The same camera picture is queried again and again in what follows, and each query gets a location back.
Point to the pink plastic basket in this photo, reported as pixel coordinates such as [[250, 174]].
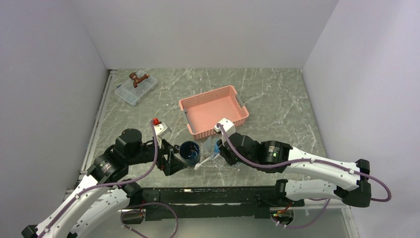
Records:
[[203, 111]]

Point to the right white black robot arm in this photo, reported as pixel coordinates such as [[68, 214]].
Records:
[[345, 181]]

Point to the white red toothpaste tube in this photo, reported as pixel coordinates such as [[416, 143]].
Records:
[[207, 148]]

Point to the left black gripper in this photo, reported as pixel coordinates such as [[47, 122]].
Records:
[[175, 163]]

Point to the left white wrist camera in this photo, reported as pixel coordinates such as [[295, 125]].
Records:
[[161, 130]]

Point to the white toothbrush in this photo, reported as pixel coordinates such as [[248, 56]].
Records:
[[199, 164]]

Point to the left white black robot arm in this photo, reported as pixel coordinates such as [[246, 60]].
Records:
[[103, 191]]

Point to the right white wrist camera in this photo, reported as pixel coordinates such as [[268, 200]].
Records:
[[225, 127]]

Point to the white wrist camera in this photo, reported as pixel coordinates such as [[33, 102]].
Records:
[[225, 127], [161, 130]]

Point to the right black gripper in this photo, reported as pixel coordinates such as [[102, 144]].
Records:
[[224, 151]]

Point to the dark blue mug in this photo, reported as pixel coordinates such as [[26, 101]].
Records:
[[190, 152]]

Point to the blue toothpaste tube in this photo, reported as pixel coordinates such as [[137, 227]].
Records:
[[216, 150]]

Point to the clear textured oval tray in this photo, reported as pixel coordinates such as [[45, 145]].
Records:
[[218, 164]]

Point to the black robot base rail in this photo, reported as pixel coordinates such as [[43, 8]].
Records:
[[158, 203]]

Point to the clear plastic organizer box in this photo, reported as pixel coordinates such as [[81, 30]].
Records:
[[133, 96]]

